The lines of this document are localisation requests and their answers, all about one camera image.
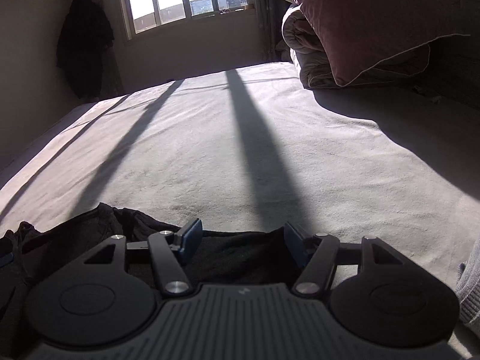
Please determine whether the folded grey garment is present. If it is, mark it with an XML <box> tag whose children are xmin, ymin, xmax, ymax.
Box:
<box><xmin>455</xmin><ymin>238</ymin><xmax>480</xmax><ymax>336</ymax></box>

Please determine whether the dark hanging coat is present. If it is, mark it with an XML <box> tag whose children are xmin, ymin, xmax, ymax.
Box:
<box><xmin>56</xmin><ymin>0</ymin><xmax>114</xmax><ymax>99</ymax></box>

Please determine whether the maroon velvet pillow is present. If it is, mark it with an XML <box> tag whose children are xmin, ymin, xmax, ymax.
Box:
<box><xmin>294</xmin><ymin>0</ymin><xmax>466</xmax><ymax>87</ymax></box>

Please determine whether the grey quilted headboard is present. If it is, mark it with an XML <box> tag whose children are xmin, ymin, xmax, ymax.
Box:
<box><xmin>434</xmin><ymin>0</ymin><xmax>479</xmax><ymax>109</ymax></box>

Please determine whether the black knit garment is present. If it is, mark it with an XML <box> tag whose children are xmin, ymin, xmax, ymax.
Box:
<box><xmin>1</xmin><ymin>203</ymin><xmax>301</xmax><ymax>359</ymax></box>

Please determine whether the grey patterned curtain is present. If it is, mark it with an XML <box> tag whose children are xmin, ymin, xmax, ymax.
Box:
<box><xmin>250</xmin><ymin>0</ymin><xmax>288</xmax><ymax>62</ymax></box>

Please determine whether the grey bed sheet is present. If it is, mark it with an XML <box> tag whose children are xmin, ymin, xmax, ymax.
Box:
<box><xmin>0</xmin><ymin>61</ymin><xmax>480</xmax><ymax>360</ymax></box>

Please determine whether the rolled pale quilt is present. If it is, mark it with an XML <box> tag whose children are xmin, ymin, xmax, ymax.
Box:
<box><xmin>281</xmin><ymin>4</ymin><xmax>339</xmax><ymax>89</ymax></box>

